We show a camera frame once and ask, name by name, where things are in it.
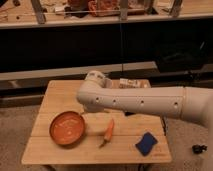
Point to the metal shelf frame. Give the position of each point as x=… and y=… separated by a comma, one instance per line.
x=50, y=13

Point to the white packaged box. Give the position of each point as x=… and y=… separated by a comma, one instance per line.
x=127, y=83

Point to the orange carrot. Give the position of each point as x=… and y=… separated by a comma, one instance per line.
x=108, y=133

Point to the black caster wheel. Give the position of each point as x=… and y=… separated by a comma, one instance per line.
x=198, y=149

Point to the blue sponge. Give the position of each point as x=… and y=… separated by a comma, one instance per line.
x=146, y=144

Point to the orange ceramic bowl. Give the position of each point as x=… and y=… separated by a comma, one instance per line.
x=67, y=128

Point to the wooden folding table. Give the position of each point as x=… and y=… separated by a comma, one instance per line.
x=60, y=96

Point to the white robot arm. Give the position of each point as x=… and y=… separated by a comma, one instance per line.
x=190, y=104

